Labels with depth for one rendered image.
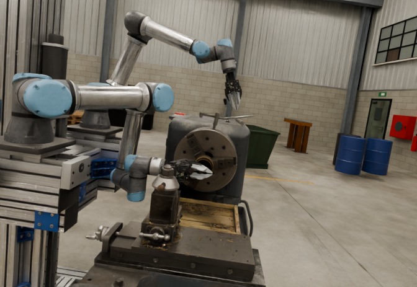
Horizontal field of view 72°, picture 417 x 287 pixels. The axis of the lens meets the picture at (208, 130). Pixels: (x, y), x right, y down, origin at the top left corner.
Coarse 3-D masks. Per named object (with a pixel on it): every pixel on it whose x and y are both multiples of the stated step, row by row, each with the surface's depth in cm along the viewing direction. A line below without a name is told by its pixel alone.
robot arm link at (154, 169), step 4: (156, 156) 120; (152, 160) 118; (156, 160) 119; (160, 160) 119; (152, 164) 117; (156, 164) 117; (160, 164) 118; (152, 168) 117; (156, 168) 117; (152, 172) 118; (156, 172) 117
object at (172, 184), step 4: (156, 180) 81; (160, 180) 80; (164, 180) 80; (168, 180) 80; (172, 180) 81; (176, 180) 83; (152, 184) 82; (156, 184) 80; (160, 184) 80; (168, 184) 80; (172, 184) 81; (176, 184) 82; (156, 188) 80; (164, 188) 79; (168, 188) 80; (172, 188) 80; (176, 188) 81
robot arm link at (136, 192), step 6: (126, 180) 122; (132, 180) 118; (138, 180) 118; (144, 180) 120; (126, 186) 121; (132, 186) 118; (138, 186) 119; (144, 186) 120; (132, 192) 119; (138, 192) 119; (144, 192) 121; (132, 198) 119; (138, 198) 120; (144, 198) 123
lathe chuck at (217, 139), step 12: (192, 132) 140; (204, 132) 140; (216, 132) 139; (180, 144) 141; (204, 144) 140; (216, 144) 140; (228, 144) 139; (180, 156) 142; (192, 156) 141; (216, 156) 140; (228, 156) 140; (192, 168) 142; (228, 168) 141; (204, 180) 142; (216, 180) 142; (228, 180) 141
